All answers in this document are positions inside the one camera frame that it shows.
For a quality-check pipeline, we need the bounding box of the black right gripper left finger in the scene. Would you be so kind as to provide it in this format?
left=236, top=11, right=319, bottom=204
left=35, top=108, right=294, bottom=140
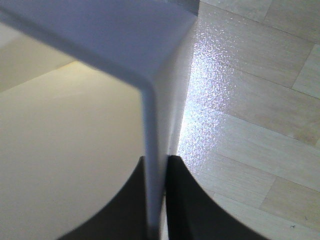
left=60, top=156, right=147, bottom=240

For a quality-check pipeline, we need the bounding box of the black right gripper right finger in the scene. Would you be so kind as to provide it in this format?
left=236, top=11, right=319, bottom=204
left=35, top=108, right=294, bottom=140
left=165, top=155, right=265, bottom=240

